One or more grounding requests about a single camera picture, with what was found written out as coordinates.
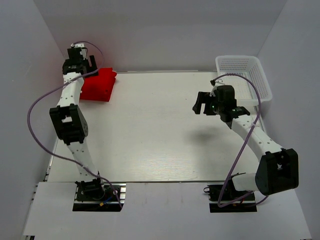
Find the red t-shirt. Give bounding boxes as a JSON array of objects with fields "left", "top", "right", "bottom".
[
  {"left": 80, "top": 88, "right": 112, "bottom": 102},
  {"left": 81, "top": 67, "right": 117, "bottom": 96}
]

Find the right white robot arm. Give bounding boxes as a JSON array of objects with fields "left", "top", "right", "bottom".
[{"left": 192, "top": 85, "right": 299, "bottom": 200}]

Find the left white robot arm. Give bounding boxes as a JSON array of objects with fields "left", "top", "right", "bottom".
[{"left": 49, "top": 43, "right": 106, "bottom": 200}]

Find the white plastic basket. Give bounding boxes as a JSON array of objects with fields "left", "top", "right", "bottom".
[{"left": 215, "top": 55, "right": 273, "bottom": 107}]

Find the folded red t-shirt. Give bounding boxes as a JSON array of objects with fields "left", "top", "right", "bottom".
[{"left": 80, "top": 88, "right": 112, "bottom": 102}]

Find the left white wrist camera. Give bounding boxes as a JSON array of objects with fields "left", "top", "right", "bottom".
[{"left": 70, "top": 43, "right": 88, "bottom": 56}]

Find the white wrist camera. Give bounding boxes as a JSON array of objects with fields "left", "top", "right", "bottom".
[
  {"left": 70, "top": 43, "right": 88, "bottom": 56},
  {"left": 210, "top": 79, "right": 224, "bottom": 97}
]

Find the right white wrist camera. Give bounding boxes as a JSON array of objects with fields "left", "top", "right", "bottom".
[{"left": 210, "top": 79, "right": 224, "bottom": 97}]

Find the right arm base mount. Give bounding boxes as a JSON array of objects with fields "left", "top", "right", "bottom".
[{"left": 203, "top": 184, "right": 257, "bottom": 213}]

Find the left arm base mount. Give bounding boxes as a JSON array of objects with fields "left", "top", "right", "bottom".
[{"left": 72, "top": 183, "right": 127, "bottom": 212}]

